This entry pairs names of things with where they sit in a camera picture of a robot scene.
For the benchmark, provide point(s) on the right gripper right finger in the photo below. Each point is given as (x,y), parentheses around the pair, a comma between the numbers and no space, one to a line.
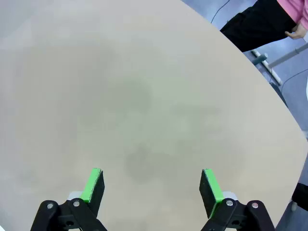
(210,192)

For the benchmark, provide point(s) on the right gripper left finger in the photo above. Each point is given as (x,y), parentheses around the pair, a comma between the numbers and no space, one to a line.
(93,192)

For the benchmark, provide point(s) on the person's left forearm pink sleeve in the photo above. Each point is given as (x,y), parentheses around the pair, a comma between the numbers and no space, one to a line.
(297,10)

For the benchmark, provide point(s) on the person's left hand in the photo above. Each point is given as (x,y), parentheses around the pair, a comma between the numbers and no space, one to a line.
(299,32)

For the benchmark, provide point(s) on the black chair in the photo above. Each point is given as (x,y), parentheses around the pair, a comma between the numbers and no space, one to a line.
(302,196)

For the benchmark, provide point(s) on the white table foot bar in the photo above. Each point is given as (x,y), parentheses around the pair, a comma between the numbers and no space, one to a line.
(275,76)

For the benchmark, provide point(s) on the grey green clamp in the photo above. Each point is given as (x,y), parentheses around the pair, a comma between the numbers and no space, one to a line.
(261,59)

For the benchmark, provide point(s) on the grey metal rod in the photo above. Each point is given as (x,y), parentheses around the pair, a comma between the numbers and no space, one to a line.
(288,55)

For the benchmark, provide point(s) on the person in pink hoodie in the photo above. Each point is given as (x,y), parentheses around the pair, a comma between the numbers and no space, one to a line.
(260,24)

